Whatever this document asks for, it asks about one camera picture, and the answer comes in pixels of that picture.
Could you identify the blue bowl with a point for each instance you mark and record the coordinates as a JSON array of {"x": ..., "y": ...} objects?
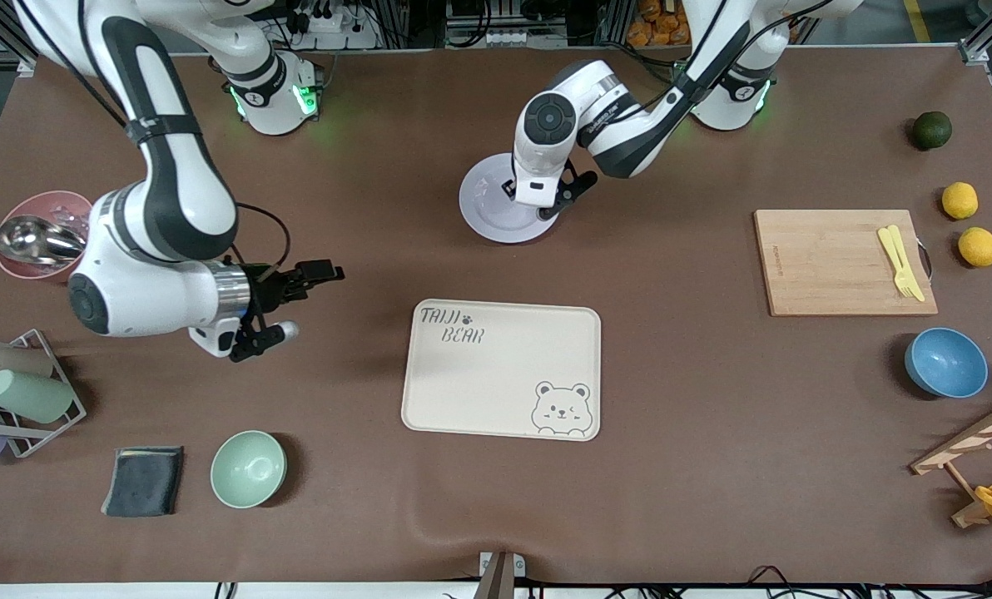
[{"x": 945, "y": 363}]

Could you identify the metal table clamp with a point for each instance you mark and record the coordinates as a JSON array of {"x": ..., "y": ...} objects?
[{"x": 500, "y": 574}]

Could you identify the pale green cup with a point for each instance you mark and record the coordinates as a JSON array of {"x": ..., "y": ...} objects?
[{"x": 30, "y": 396}]

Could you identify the cream tray with bear print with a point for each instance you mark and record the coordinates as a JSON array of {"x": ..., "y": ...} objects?
[{"x": 496, "y": 374}]

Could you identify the beige cup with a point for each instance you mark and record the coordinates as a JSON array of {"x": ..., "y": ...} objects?
[{"x": 9, "y": 362}]

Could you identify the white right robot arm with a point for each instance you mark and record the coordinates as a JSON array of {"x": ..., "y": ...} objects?
[{"x": 171, "y": 191}]

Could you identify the yellow plastic knife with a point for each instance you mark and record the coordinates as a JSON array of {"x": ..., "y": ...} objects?
[{"x": 902, "y": 254}]

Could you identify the pink bowl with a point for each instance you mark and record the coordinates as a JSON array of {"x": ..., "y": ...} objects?
[{"x": 47, "y": 204}]

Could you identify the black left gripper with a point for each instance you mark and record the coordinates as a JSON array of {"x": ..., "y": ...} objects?
[{"x": 507, "y": 186}]

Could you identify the wooden dish rack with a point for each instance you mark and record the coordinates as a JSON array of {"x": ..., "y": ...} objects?
[{"x": 974, "y": 437}]

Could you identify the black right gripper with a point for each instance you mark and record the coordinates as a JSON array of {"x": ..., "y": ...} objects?
[{"x": 273, "y": 289}]

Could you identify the dark grey folded cloth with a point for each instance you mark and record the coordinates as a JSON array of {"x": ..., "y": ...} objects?
[{"x": 142, "y": 481}]

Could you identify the metal scoop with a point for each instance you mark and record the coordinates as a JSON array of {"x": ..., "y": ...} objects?
[{"x": 34, "y": 240}]

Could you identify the yellow plastic fork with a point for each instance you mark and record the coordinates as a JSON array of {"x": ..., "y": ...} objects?
[{"x": 890, "y": 249}]

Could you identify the narrow white socket strip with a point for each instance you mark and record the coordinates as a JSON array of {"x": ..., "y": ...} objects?
[{"x": 483, "y": 37}]

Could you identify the white round plate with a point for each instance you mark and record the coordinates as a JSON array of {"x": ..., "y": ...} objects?
[{"x": 488, "y": 216}]

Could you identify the white power strip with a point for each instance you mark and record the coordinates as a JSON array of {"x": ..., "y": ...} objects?
[{"x": 338, "y": 25}]

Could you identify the bag of orange snacks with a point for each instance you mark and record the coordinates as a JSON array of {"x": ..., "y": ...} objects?
[{"x": 654, "y": 21}]

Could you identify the yellow lemon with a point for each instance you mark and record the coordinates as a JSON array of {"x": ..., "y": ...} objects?
[
  {"x": 979, "y": 247},
  {"x": 959, "y": 200}
]

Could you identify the wooden cutting board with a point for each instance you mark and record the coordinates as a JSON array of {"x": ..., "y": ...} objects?
[{"x": 820, "y": 266}]

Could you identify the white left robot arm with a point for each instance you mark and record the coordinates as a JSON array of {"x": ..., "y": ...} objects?
[{"x": 621, "y": 141}]

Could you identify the pale green bowl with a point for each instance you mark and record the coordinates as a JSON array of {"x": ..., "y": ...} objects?
[{"x": 248, "y": 469}]

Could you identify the green lime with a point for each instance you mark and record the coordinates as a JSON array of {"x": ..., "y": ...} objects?
[{"x": 932, "y": 130}]

